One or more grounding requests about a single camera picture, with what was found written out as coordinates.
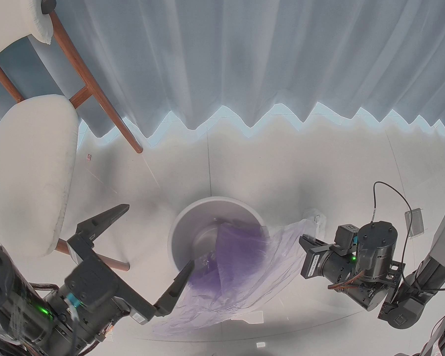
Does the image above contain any white cushioned wooden chair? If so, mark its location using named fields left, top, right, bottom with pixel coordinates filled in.
left=0, top=0, right=144, bottom=272

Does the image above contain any pale blue curtain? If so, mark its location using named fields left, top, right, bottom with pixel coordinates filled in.
left=0, top=0, right=445, bottom=149

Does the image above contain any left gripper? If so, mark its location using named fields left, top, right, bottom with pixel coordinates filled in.
left=67, top=204, right=196, bottom=349

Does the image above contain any white trash bin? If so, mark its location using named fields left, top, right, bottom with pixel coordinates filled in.
left=167, top=197, right=271, bottom=273

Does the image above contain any black cable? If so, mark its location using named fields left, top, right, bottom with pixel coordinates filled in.
left=372, top=181, right=410, bottom=240

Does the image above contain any purple plastic bag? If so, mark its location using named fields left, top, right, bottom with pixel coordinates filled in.
left=150, top=217, right=317, bottom=336

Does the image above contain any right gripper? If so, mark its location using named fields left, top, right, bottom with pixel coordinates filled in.
left=299, top=235, right=358, bottom=283

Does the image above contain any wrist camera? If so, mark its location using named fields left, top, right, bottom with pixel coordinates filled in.
left=334, top=224, right=360, bottom=257
left=61, top=256, right=122, bottom=312

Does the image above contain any crumpled white paper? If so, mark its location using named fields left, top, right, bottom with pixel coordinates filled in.
left=302, top=208, right=328, bottom=238

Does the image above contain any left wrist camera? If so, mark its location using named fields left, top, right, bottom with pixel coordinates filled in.
left=61, top=256, right=122, bottom=312

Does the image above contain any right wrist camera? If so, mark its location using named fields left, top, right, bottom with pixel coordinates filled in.
left=334, top=224, right=360, bottom=257

